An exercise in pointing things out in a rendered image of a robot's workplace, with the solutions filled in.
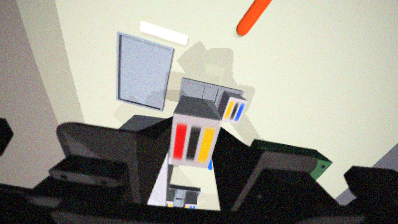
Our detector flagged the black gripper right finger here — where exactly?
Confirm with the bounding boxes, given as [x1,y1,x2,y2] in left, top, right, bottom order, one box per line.
[212,127,318,211]

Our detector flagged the beige flat panel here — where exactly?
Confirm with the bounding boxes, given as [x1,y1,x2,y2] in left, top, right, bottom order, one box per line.
[0,0,65,189]

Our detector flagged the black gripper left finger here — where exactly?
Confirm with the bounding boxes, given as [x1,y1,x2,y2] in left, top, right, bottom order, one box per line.
[56,116,173,204]

